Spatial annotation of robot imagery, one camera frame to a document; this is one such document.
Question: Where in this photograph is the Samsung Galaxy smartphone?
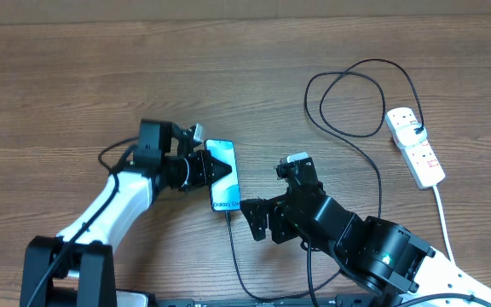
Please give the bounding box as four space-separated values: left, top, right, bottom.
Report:
205 139 241 211

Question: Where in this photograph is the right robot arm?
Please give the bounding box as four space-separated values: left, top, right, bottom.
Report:
240 158 491 306

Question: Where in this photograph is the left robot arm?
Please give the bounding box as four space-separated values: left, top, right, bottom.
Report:
20 119 240 307

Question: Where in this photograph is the white charger adapter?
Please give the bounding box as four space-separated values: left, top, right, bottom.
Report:
385 107 427 149

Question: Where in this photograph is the white power strip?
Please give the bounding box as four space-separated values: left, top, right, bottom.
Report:
401 140 446 189

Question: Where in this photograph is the white power strip cord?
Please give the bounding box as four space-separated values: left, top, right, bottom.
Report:
431 185 456 265

